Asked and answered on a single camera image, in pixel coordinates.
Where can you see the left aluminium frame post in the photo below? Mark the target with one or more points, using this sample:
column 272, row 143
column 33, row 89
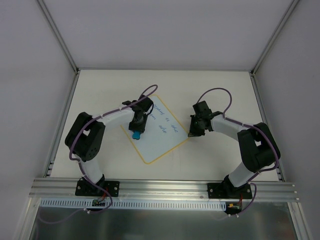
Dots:
column 57, row 34

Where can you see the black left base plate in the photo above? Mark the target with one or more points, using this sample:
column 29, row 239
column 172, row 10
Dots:
column 86, row 189

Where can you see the blue whiteboard eraser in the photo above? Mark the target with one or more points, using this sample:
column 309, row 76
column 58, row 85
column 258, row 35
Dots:
column 136, row 135

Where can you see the aluminium frame post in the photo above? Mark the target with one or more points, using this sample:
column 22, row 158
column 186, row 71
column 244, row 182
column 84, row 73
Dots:
column 281, row 24
column 57, row 34

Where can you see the aluminium mounting rail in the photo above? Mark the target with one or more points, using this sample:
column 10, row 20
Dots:
column 177, row 190

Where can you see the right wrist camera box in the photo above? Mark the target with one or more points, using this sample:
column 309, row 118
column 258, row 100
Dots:
column 201, row 109

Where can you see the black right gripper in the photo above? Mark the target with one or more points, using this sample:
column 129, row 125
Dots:
column 195, row 128

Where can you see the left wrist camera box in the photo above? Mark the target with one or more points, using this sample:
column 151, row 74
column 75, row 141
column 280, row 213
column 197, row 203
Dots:
column 146, row 105

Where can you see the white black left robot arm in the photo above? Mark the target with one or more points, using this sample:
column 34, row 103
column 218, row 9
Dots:
column 84, row 141

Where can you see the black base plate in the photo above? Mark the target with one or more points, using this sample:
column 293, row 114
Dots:
column 86, row 189
column 222, row 191

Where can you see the right aluminium frame post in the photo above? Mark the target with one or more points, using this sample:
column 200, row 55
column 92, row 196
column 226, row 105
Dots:
column 281, row 24

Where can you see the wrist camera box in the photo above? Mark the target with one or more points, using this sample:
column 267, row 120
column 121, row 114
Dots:
column 146, row 105
column 201, row 109

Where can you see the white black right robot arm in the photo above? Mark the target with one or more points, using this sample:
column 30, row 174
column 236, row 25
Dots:
column 258, row 150

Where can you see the white slotted cable duct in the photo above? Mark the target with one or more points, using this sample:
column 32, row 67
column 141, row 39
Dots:
column 130, row 204

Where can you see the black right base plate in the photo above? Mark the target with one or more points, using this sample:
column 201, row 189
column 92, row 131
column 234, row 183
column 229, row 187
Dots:
column 222, row 191

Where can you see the yellow framed whiteboard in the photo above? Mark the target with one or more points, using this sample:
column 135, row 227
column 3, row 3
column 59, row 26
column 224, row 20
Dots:
column 163, row 133

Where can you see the left table edge rail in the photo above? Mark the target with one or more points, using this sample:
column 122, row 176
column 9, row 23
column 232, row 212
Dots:
column 60, row 127

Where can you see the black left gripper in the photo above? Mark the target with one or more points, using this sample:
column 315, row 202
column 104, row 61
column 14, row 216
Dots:
column 137, row 126

